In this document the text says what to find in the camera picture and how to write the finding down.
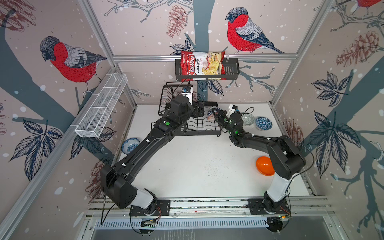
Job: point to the orange patterned ceramic bowl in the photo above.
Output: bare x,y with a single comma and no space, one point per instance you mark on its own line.
212,115

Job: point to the red cassava chips bag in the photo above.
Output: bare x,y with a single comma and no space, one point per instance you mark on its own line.
202,63

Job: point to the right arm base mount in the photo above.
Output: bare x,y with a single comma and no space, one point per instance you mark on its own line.
259,206

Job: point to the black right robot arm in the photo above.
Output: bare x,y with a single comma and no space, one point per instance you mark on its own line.
285,156

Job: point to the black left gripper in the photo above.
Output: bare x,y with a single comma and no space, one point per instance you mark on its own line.
192,107

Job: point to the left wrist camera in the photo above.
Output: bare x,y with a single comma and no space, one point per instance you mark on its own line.
187,91

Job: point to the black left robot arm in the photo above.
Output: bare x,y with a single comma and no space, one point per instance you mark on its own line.
116,181

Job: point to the blue floral ceramic bowl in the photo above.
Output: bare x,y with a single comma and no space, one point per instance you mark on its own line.
129,145

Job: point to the black wire dish rack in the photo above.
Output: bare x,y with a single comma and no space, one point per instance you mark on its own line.
197,124

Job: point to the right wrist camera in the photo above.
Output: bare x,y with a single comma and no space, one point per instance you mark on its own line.
232,109

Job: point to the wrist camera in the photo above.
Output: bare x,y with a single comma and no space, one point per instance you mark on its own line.
232,109
187,91

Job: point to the green patterned ceramic bowl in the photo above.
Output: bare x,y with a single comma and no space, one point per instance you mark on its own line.
248,119

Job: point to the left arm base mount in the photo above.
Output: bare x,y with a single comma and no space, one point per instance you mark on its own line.
155,209

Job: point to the blue triangle patterned bowl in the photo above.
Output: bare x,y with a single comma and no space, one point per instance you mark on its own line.
263,123

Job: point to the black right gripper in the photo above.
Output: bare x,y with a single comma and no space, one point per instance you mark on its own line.
220,116

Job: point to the black wall shelf basket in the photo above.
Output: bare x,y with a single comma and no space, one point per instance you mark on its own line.
230,67

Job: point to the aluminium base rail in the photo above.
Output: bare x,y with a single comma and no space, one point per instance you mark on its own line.
301,206

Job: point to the orange plastic bowl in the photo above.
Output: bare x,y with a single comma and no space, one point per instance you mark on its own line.
264,166

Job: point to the white wire mesh shelf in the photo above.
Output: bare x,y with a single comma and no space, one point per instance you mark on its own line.
99,112

